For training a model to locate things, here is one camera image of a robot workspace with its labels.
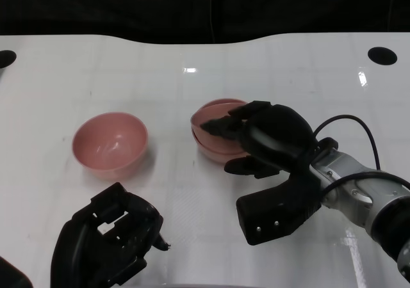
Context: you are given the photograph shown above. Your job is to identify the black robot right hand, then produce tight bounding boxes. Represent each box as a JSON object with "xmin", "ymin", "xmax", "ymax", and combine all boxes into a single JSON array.
[{"xmin": 200, "ymin": 100, "xmax": 318, "ymax": 179}]

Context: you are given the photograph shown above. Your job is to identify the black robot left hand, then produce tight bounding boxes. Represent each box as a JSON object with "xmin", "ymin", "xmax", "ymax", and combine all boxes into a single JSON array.
[{"xmin": 50, "ymin": 182, "xmax": 171, "ymax": 288}]

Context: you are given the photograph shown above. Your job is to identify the pink plastic bowl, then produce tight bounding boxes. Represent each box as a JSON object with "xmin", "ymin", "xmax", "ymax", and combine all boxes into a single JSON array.
[
  {"xmin": 192, "ymin": 127, "xmax": 254, "ymax": 164},
  {"xmin": 72, "ymin": 111, "xmax": 149, "ymax": 180},
  {"xmin": 190, "ymin": 98, "xmax": 250, "ymax": 156}
]

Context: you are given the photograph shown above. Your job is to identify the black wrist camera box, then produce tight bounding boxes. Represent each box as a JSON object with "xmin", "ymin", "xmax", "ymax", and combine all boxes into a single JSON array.
[{"xmin": 236, "ymin": 169, "xmax": 323, "ymax": 246}]

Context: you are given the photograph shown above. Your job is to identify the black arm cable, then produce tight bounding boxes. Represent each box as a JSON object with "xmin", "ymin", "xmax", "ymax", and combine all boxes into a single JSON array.
[{"xmin": 312, "ymin": 114, "xmax": 410, "ymax": 202}]

